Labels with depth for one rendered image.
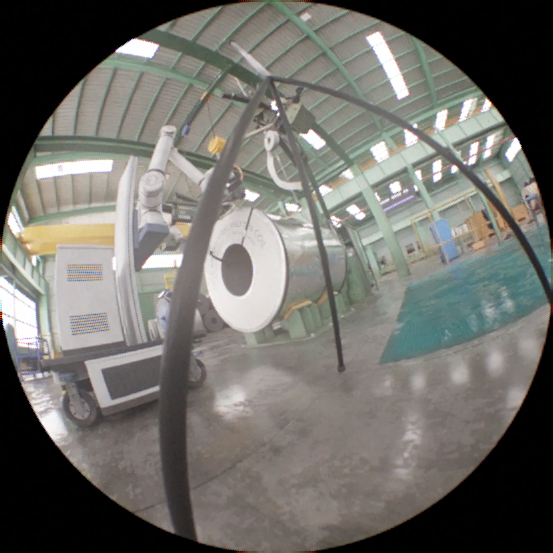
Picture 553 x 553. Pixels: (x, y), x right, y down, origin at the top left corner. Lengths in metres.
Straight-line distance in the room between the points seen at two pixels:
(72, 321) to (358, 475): 1.08
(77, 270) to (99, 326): 0.29
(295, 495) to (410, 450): 0.20
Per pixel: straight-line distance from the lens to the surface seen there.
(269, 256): 1.52
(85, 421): 1.08
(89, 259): 1.13
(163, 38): 3.46
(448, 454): 0.38
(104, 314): 1.05
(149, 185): 1.23
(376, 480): 0.37
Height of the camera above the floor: 0.30
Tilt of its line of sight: 10 degrees up
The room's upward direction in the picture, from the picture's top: 18 degrees counter-clockwise
